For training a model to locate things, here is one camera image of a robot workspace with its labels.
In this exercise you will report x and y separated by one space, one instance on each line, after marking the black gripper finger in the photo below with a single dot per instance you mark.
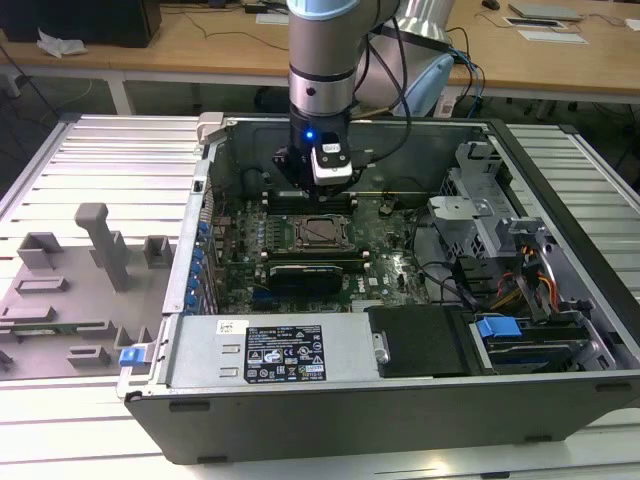
295 175

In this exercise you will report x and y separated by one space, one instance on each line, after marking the metal locking lever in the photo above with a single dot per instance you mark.
325 248
332 217

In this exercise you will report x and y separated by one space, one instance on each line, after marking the silver CPU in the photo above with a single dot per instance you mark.
321 231

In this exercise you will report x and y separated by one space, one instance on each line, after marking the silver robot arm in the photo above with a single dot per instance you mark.
320 50

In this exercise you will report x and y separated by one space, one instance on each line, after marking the black RAM slot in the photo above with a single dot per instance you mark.
315 266
285 197
285 208
315 255

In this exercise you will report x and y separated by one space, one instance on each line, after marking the CPU socket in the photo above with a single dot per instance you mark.
352 246

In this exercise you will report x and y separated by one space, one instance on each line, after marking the blue slot retention clip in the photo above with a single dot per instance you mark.
194 285
191 300
197 270
204 231
199 256

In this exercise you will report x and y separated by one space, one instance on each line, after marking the grey case corner latch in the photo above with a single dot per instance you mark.
209 125

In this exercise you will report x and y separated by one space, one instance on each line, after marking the white paper sheet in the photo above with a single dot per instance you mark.
272 18
550 36

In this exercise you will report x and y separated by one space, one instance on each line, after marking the wooden desk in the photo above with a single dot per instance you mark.
200 55

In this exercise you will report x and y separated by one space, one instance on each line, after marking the black power adapter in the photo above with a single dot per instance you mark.
256 8

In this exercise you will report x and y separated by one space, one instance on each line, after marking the green motherboard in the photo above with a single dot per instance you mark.
385 270

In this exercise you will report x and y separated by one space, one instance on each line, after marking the pale blue teach pendant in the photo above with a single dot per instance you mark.
432 82

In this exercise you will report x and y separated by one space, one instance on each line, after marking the silver metal drive cage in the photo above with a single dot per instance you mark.
465 225

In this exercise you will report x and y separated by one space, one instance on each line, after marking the silver power supply with label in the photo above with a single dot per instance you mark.
200 350

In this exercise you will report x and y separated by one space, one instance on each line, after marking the black plastic shroud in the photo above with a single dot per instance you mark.
420 340

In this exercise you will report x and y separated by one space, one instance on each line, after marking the black computer mouse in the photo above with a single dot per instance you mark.
491 4

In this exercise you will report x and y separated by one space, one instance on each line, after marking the white framed flat tray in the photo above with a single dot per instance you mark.
510 22

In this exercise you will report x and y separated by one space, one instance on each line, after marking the blue case latch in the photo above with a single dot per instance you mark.
129 356

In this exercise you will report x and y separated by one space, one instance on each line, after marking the black box on desk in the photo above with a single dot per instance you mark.
75 20

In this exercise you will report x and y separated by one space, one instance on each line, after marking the hard disk in blue carrier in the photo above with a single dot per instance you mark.
495 330

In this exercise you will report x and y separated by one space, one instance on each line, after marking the grey parts rack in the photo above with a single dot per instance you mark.
75 300

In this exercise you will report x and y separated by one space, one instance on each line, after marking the black PC case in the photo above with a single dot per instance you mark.
350 425

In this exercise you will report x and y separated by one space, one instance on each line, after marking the white crumpled paper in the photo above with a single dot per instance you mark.
60 45

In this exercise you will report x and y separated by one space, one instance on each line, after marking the grey flat laptop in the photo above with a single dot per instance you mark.
545 11

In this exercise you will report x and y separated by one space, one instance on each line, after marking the green RAM stick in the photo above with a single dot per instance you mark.
45 329

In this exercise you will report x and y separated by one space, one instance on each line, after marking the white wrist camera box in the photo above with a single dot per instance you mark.
330 172

